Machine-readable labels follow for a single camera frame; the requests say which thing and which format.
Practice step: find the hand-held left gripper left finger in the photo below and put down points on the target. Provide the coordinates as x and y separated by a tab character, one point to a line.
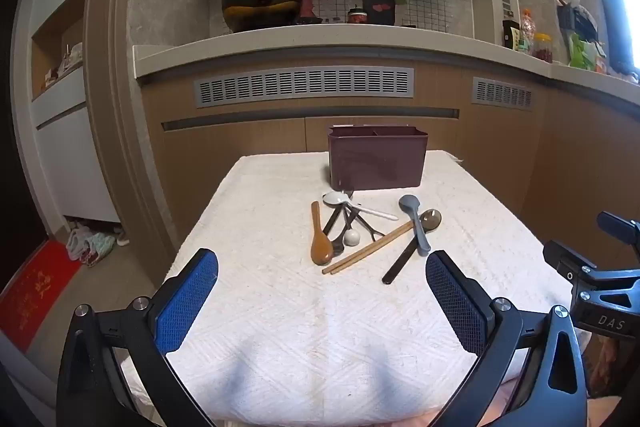
185	302

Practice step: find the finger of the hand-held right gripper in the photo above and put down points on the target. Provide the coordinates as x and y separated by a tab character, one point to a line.
567	259
617	223

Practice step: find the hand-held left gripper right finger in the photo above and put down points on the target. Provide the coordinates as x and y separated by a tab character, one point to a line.
457	302

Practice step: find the grey plastic spoon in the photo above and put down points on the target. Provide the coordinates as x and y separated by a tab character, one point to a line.
419	232

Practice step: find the brown wooden spoon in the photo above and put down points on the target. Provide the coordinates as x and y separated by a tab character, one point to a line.
321	249

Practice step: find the white ceramic spoon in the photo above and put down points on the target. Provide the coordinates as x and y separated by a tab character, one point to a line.
334	198

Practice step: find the maroon plastic utensil holder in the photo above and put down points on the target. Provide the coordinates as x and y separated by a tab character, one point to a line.
375	162

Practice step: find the person's right hand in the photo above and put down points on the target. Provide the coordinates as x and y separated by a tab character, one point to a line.
612	362

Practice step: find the white textured tablecloth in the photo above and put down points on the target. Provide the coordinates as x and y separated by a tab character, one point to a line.
280	307

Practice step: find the pile of cloth slippers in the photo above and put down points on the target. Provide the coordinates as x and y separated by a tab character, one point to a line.
90	244

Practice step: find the red floor mat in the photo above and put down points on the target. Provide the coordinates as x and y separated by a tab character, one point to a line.
35	292

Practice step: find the wooden base cabinet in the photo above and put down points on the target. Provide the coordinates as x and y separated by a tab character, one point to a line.
225	147

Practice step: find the green plastic bag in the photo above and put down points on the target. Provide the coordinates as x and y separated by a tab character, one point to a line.
580	54

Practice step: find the short grey vent grille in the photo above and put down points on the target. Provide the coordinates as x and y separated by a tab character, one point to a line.
502	93

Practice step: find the white tall cabinet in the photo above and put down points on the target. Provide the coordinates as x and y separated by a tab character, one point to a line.
75	157

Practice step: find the yellow lid jar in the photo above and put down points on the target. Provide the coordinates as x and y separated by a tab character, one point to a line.
543	52

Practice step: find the dark sauce bottle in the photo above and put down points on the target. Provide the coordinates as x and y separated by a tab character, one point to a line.
510	37

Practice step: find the window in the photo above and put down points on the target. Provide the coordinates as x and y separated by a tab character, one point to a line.
622	7

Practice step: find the orange capped plastic bottle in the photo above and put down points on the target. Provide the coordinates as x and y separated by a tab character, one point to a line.
526	27

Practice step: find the long grey vent grille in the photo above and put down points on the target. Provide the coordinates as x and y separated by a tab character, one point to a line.
300	87

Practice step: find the beige kitchen countertop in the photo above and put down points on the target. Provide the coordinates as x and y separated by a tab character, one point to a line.
300	44

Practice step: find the small red jar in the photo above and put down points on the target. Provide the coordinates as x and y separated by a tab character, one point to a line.
356	16

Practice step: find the black wall rack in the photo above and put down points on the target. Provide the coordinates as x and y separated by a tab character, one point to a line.
570	17

